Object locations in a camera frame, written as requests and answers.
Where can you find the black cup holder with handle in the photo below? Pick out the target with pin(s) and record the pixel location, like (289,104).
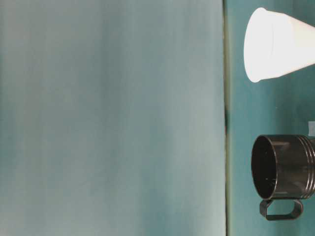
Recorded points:
(283,168)

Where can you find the white paper cup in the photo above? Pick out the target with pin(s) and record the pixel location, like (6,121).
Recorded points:
(276,44)

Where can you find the blue tape strip behind holder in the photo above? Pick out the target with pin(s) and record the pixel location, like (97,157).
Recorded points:
(311,128)

